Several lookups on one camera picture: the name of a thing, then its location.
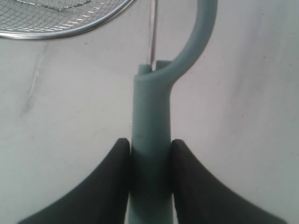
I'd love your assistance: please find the oval wire mesh basket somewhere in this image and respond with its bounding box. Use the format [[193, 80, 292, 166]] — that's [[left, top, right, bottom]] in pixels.
[[0, 0, 134, 41]]

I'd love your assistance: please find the teal handled peeler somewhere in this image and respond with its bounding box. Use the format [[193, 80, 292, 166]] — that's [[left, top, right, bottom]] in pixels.
[[128, 0, 218, 224]]

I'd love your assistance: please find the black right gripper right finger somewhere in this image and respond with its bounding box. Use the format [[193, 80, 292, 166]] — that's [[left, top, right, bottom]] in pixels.
[[171, 140, 286, 224]]

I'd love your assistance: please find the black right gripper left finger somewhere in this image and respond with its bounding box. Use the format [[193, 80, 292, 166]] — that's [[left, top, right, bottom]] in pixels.
[[20, 138, 130, 224]]

